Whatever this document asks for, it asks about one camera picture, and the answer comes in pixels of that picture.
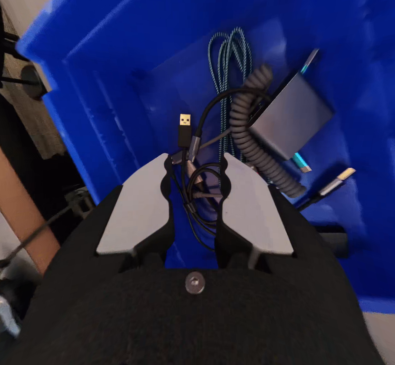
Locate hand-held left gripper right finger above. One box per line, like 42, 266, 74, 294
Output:
214, 152, 294, 270

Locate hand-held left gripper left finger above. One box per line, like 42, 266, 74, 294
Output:
96, 153, 176, 257

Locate black multi-plug charging cable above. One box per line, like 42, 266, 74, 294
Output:
170, 113, 224, 251

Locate grey usb cable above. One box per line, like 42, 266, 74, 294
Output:
230, 64, 357, 212

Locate grey usb hub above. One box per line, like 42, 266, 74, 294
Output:
188, 72, 335, 162

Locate blue plastic bin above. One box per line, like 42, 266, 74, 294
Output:
15, 0, 395, 313

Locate wood-edged white desk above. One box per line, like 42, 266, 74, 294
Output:
0, 147, 60, 274

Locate black round stand base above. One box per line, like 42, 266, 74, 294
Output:
20, 64, 48, 100

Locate teal braided cable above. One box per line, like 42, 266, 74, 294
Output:
207, 27, 320, 176

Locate thin black cable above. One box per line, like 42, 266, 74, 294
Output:
0, 205, 75, 267

